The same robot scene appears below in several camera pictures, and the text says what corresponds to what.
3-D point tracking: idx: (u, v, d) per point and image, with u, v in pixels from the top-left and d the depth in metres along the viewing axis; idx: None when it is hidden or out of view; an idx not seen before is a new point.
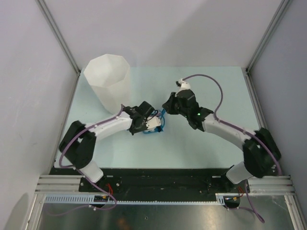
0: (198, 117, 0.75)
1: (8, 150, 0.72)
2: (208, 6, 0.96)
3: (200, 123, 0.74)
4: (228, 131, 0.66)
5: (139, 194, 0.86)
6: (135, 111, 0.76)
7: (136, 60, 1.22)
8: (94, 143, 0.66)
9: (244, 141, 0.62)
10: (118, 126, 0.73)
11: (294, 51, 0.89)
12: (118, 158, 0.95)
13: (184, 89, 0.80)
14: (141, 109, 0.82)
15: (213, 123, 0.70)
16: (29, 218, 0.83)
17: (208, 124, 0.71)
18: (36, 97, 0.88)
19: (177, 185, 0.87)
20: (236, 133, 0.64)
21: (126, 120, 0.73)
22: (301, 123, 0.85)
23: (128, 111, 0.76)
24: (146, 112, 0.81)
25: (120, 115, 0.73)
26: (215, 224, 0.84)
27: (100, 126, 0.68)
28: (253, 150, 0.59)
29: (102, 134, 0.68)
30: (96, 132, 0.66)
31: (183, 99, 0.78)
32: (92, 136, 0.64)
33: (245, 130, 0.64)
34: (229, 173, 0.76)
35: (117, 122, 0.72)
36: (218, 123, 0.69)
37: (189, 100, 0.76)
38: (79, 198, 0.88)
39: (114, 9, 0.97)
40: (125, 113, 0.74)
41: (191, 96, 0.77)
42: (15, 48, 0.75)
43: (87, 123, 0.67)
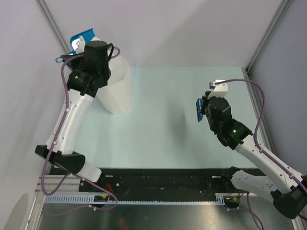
0: (233, 134, 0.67)
1: (8, 150, 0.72)
2: (208, 6, 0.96)
3: (234, 141, 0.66)
4: (271, 168, 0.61)
5: (139, 193, 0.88)
6: (81, 79, 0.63)
7: (136, 60, 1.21)
8: (67, 157, 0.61)
9: (290, 187, 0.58)
10: (78, 113, 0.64)
11: (294, 51, 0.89)
12: (118, 159, 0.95)
13: (219, 99, 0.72)
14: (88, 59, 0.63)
15: (253, 152, 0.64)
16: (29, 218, 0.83)
17: (245, 150, 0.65)
18: (36, 97, 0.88)
19: (177, 185, 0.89)
20: (281, 175, 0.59)
21: (79, 101, 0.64)
22: (302, 123, 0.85)
23: (74, 84, 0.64)
24: (97, 63, 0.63)
25: (69, 103, 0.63)
26: (215, 224, 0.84)
27: (60, 137, 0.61)
28: (298, 200, 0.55)
29: (70, 137, 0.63)
30: (61, 148, 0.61)
31: (217, 111, 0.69)
32: (60, 156, 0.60)
33: (292, 175, 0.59)
34: (236, 181, 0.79)
35: (73, 115, 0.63)
36: (260, 153, 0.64)
37: (225, 113, 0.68)
38: (79, 199, 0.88)
39: (114, 9, 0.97)
40: (73, 91, 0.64)
41: (227, 108, 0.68)
42: (15, 48, 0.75)
43: (47, 143, 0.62)
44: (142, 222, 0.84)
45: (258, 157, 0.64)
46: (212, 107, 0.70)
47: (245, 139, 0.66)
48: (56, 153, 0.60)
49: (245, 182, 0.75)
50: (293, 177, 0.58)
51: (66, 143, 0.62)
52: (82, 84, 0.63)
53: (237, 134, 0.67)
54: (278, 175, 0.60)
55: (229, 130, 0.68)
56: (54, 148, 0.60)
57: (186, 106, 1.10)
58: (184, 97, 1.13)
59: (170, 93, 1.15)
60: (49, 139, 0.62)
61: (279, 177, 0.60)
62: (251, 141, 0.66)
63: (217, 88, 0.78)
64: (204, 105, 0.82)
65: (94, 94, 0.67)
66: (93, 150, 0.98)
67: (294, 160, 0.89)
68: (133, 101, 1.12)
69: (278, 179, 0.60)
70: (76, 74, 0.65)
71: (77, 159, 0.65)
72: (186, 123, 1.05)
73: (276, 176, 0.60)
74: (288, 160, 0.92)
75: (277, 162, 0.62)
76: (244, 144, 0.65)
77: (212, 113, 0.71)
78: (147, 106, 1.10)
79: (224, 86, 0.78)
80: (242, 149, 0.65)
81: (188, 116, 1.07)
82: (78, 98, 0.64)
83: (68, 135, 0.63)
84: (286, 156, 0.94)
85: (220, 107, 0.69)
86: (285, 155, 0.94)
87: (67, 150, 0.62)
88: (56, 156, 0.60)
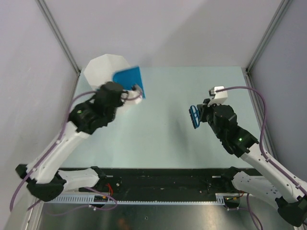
0: (239, 143, 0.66)
1: (8, 149, 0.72)
2: (208, 7, 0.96)
3: (240, 150, 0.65)
4: (277, 178, 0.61)
5: (139, 193, 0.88)
6: (83, 116, 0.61)
7: (136, 60, 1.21)
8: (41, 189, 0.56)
9: (297, 197, 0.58)
10: (68, 147, 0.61)
11: (294, 52, 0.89)
12: (118, 159, 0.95)
13: (224, 107, 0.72)
14: (97, 99, 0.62)
15: (259, 161, 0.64)
16: (29, 218, 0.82)
17: (251, 159, 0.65)
18: (36, 97, 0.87)
19: (177, 185, 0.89)
20: (288, 185, 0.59)
21: (72, 135, 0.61)
22: (301, 123, 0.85)
23: (75, 119, 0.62)
24: (104, 106, 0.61)
25: (63, 135, 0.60)
26: (215, 224, 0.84)
27: (41, 166, 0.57)
28: (304, 211, 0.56)
29: (51, 169, 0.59)
30: (38, 176, 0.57)
31: (223, 119, 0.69)
32: (33, 185, 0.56)
33: (299, 184, 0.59)
34: (237, 183, 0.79)
35: (61, 148, 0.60)
36: (266, 162, 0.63)
37: (230, 121, 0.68)
38: (80, 199, 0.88)
39: (114, 9, 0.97)
40: (71, 125, 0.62)
41: (233, 116, 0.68)
42: (15, 48, 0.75)
43: (29, 167, 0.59)
44: (142, 222, 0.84)
45: (264, 166, 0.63)
46: (218, 115, 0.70)
47: (252, 148, 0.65)
48: (31, 180, 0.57)
49: (248, 188, 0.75)
50: (300, 187, 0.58)
51: (46, 173, 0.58)
52: (83, 122, 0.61)
53: (243, 142, 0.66)
54: (284, 185, 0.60)
55: (234, 138, 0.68)
56: (31, 175, 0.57)
57: (186, 106, 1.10)
58: (184, 97, 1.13)
59: (170, 93, 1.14)
60: (31, 162, 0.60)
61: (285, 187, 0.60)
62: (257, 150, 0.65)
63: (218, 95, 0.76)
64: (207, 111, 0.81)
65: (92, 132, 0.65)
66: (92, 151, 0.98)
67: (294, 160, 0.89)
68: None
69: (285, 189, 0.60)
70: (80, 109, 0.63)
71: (54, 190, 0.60)
72: (185, 125, 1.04)
73: (282, 186, 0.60)
74: (288, 161, 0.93)
75: (284, 171, 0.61)
76: (251, 153, 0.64)
77: (218, 121, 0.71)
78: (147, 106, 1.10)
79: (224, 93, 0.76)
80: (248, 157, 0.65)
81: (188, 117, 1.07)
82: (74, 132, 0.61)
83: (51, 166, 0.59)
84: (286, 157, 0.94)
85: (226, 115, 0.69)
86: (285, 156, 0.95)
87: (46, 179, 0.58)
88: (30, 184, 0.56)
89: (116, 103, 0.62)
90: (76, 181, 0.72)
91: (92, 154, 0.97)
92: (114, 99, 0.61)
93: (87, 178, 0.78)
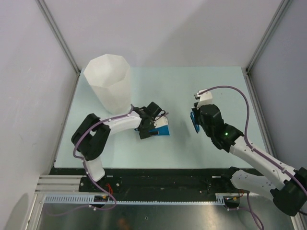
0: (225, 137, 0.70)
1: (8, 149, 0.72)
2: (208, 6, 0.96)
3: (228, 143, 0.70)
4: (264, 165, 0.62)
5: (139, 193, 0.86)
6: (144, 113, 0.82)
7: (136, 60, 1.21)
8: (106, 136, 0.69)
9: (284, 181, 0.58)
10: (128, 124, 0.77)
11: (294, 52, 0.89)
12: (118, 159, 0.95)
13: (209, 106, 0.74)
14: (149, 109, 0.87)
15: (245, 151, 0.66)
16: (29, 218, 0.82)
17: (238, 150, 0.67)
18: (36, 97, 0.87)
19: (177, 185, 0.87)
20: (274, 170, 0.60)
21: (136, 120, 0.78)
22: (301, 123, 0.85)
23: (138, 110, 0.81)
24: (154, 113, 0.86)
25: (131, 113, 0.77)
26: (215, 224, 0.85)
27: (114, 120, 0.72)
28: (293, 194, 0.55)
29: (114, 128, 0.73)
30: (110, 125, 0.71)
31: (208, 117, 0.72)
32: (107, 127, 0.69)
33: (285, 168, 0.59)
34: (235, 179, 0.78)
35: (128, 120, 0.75)
36: (252, 151, 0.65)
37: (215, 118, 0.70)
38: (79, 199, 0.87)
39: (114, 8, 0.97)
40: (135, 113, 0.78)
41: (218, 113, 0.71)
42: (14, 48, 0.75)
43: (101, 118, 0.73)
44: (143, 222, 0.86)
45: (251, 154, 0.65)
46: (203, 113, 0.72)
47: (237, 140, 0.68)
48: (105, 124, 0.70)
49: (247, 181, 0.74)
50: (286, 171, 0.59)
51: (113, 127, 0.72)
52: (144, 114, 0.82)
53: (229, 136, 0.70)
54: (270, 170, 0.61)
55: (221, 133, 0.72)
56: (106, 122, 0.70)
57: (185, 106, 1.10)
58: (184, 97, 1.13)
59: (170, 93, 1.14)
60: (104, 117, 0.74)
61: (271, 173, 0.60)
62: (242, 142, 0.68)
63: (203, 97, 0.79)
64: (196, 115, 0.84)
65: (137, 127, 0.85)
66: None
67: (293, 160, 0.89)
68: (133, 101, 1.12)
69: (272, 175, 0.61)
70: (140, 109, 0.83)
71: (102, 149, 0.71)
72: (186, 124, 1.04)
73: (269, 172, 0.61)
74: (287, 160, 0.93)
75: (269, 158, 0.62)
76: (236, 144, 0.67)
77: (205, 120, 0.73)
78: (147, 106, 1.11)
79: (207, 94, 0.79)
80: (236, 147, 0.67)
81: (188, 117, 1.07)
82: (138, 118, 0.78)
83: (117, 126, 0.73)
84: (285, 156, 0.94)
85: (210, 112, 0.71)
86: (284, 156, 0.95)
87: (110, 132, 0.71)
88: (101, 128, 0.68)
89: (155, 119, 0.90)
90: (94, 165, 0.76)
91: None
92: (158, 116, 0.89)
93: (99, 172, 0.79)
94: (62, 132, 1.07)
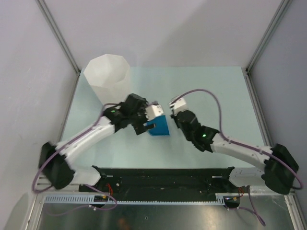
0: (205, 139, 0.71)
1: (8, 149, 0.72)
2: (208, 6, 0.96)
3: (208, 145, 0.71)
4: (242, 152, 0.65)
5: (139, 193, 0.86)
6: (116, 114, 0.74)
7: (136, 60, 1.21)
8: (67, 166, 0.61)
9: (264, 162, 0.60)
10: (97, 136, 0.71)
11: (294, 52, 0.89)
12: (118, 159, 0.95)
13: (184, 111, 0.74)
14: (126, 105, 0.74)
15: (223, 145, 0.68)
16: (29, 218, 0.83)
17: (218, 147, 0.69)
18: (36, 97, 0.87)
19: (177, 185, 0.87)
20: (253, 155, 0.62)
21: (105, 127, 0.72)
22: (301, 123, 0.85)
23: (108, 115, 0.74)
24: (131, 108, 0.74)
25: (97, 124, 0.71)
26: (215, 224, 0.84)
27: (73, 144, 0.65)
28: (276, 171, 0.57)
29: (78, 150, 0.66)
30: (67, 152, 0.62)
31: (185, 123, 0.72)
32: (63, 158, 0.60)
33: (261, 149, 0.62)
34: (232, 178, 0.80)
35: (94, 133, 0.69)
36: (229, 143, 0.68)
37: (192, 122, 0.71)
38: (80, 198, 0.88)
39: (114, 8, 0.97)
40: (104, 119, 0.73)
41: (193, 117, 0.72)
42: (15, 48, 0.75)
43: (58, 144, 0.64)
44: (143, 222, 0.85)
45: (229, 146, 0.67)
46: (180, 120, 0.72)
47: (215, 138, 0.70)
48: (60, 155, 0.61)
49: (246, 176, 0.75)
50: (263, 151, 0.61)
51: (74, 152, 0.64)
52: (115, 118, 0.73)
53: (207, 137, 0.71)
54: (250, 155, 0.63)
55: (200, 135, 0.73)
56: (63, 150, 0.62)
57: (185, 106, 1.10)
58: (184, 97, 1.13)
59: (170, 93, 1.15)
60: (62, 141, 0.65)
61: (251, 157, 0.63)
62: (219, 137, 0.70)
63: (176, 105, 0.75)
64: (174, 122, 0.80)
65: (117, 129, 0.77)
66: (92, 151, 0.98)
67: None
68: None
69: (252, 159, 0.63)
70: (113, 109, 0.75)
71: (68, 176, 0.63)
72: None
73: (249, 157, 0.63)
74: None
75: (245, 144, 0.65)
76: (215, 143, 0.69)
77: (182, 125, 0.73)
78: None
79: (181, 100, 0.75)
80: (216, 143, 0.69)
81: None
82: (107, 124, 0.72)
83: (80, 147, 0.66)
84: None
85: (186, 118, 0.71)
86: None
87: (70, 159, 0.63)
88: (58, 158, 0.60)
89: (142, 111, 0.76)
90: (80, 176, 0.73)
91: (92, 154, 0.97)
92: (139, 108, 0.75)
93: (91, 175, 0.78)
94: (62, 132, 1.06)
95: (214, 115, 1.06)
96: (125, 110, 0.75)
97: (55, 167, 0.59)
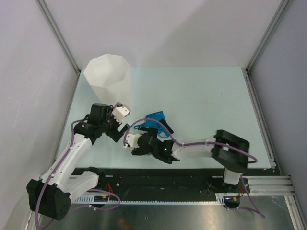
0: (167, 152, 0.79)
1: (8, 149, 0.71)
2: (208, 6, 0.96)
3: (172, 157, 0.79)
4: (194, 150, 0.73)
5: (139, 194, 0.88)
6: (88, 127, 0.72)
7: (136, 60, 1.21)
8: (61, 193, 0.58)
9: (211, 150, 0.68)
10: (79, 154, 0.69)
11: (295, 51, 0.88)
12: (117, 158, 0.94)
13: (143, 134, 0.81)
14: (94, 115, 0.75)
15: (181, 150, 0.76)
16: (29, 218, 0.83)
17: (178, 154, 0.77)
18: (35, 97, 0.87)
19: (177, 185, 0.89)
20: (202, 148, 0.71)
21: (83, 142, 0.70)
22: (301, 123, 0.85)
23: (80, 131, 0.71)
24: (100, 116, 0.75)
25: (73, 143, 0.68)
26: (215, 224, 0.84)
27: (59, 171, 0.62)
28: (222, 156, 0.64)
29: (66, 175, 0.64)
30: (57, 181, 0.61)
31: (147, 145, 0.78)
32: (54, 187, 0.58)
33: (206, 141, 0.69)
34: (227, 178, 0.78)
35: (74, 153, 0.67)
36: (184, 147, 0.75)
37: (151, 142, 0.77)
38: (80, 198, 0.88)
39: (114, 9, 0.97)
40: (78, 136, 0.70)
41: (150, 137, 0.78)
42: (15, 48, 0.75)
43: (43, 177, 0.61)
44: (142, 222, 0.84)
45: (185, 149, 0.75)
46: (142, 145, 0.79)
47: (174, 147, 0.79)
48: (51, 185, 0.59)
49: (227, 171, 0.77)
50: (208, 142, 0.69)
51: (63, 178, 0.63)
52: (89, 131, 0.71)
53: (169, 150, 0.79)
54: (200, 150, 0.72)
55: (162, 150, 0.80)
56: (51, 181, 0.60)
57: (184, 106, 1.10)
58: (184, 96, 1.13)
59: (170, 93, 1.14)
60: (44, 174, 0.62)
61: (202, 151, 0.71)
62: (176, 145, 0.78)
63: (129, 140, 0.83)
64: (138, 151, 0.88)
65: (93, 141, 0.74)
66: (91, 151, 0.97)
67: (293, 160, 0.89)
68: (133, 101, 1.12)
69: (204, 152, 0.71)
70: (82, 123, 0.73)
71: (66, 202, 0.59)
72: (186, 124, 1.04)
73: (201, 152, 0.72)
74: (287, 160, 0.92)
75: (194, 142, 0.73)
76: (174, 153, 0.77)
77: (144, 148, 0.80)
78: (147, 106, 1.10)
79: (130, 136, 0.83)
80: (175, 152, 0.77)
81: (188, 116, 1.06)
82: (83, 140, 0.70)
83: (66, 171, 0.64)
84: (285, 156, 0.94)
85: (145, 141, 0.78)
86: (284, 155, 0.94)
87: (61, 187, 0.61)
88: (51, 189, 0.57)
89: (107, 117, 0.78)
90: (80, 186, 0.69)
91: (91, 154, 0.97)
92: (105, 114, 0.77)
93: (89, 178, 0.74)
94: (62, 132, 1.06)
95: (214, 115, 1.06)
96: (95, 120, 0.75)
97: (50, 199, 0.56)
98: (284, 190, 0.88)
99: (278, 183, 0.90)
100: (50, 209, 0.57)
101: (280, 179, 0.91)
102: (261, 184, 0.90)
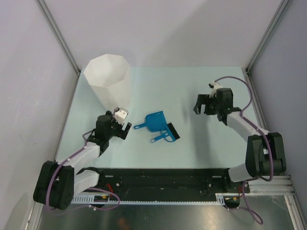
0: (226, 111, 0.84)
1: (8, 149, 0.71)
2: (208, 7, 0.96)
3: (225, 116, 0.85)
4: (244, 126, 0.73)
5: (139, 194, 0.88)
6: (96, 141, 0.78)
7: (136, 60, 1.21)
8: (72, 178, 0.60)
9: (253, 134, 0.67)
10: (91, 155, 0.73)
11: (294, 52, 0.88)
12: (117, 158, 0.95)
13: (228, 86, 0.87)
14: (99, 130, 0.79)
15: (235, 117, 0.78)
16: (29, 218, 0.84)
17: (231, 118, 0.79)
18: (36, 97, 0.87)
19: (177, 185, 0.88)
20: (250, 130, 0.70)
21: (95, 147, 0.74)
22: (301, 123, 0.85)
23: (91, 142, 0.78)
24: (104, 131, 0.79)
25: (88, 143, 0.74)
26: (215, 224, 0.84)
27: (75, 158, 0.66)
28: (255, 147, 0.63)
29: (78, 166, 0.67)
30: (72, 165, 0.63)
31: (218, 92, 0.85)
32: (69, 168, 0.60)
33: (258, 128, 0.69)
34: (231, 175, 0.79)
35: (88, 151, 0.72)
36: (240, 118, 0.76)
37: (224, 94, 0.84)
38: (80, 198, 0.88)
39: (114, 9, 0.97)
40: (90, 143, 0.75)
41: (228, 91, 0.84)
42: (14, 49, 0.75)
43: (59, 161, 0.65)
44: (142, 222, 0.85)
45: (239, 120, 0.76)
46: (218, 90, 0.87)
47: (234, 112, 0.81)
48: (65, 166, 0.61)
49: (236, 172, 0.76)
50: (259, 130, 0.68)
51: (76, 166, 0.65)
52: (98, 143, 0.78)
53: (228, 111, 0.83)
54: (247, 129, 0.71)
55: (225, 108, 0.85)
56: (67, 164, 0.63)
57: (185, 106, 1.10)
58: (184, 96, 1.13)
59: (170, 93, 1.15)
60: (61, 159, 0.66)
61: (248, 131, 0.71)
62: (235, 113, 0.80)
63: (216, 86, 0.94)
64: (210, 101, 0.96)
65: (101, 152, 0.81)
66: None
67: (293, 160, 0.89)
68: (133, 101, 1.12)
69: (248, 132, 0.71)
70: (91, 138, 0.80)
71: (71, 192, 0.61)
72: (186, 124, 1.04)
73: (247, 131, 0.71)
74: (287, 160, 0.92)
75: (251, 123, 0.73)
76: (231, 114, 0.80)
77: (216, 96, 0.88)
78: (147, 106, 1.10)
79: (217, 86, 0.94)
80: (231, 114, 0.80)
81: (188, 116, 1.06)
82: (94, 145, 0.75)
83: (80, 161, 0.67)
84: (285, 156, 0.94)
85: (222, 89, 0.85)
86: None
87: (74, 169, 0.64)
88: (65, 169, 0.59)
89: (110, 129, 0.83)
90: (83, 182, 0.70)
91: None
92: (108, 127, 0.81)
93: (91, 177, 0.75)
94: (62, 133, 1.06)
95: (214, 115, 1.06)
96: (100, 134, 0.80)
97: (62, 179, 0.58)
98: (284, 190, 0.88)
99: (278, 183, 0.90)
100: (57, 193, 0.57)
101: (280, 179, 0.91)
102: (260, 184, 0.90)
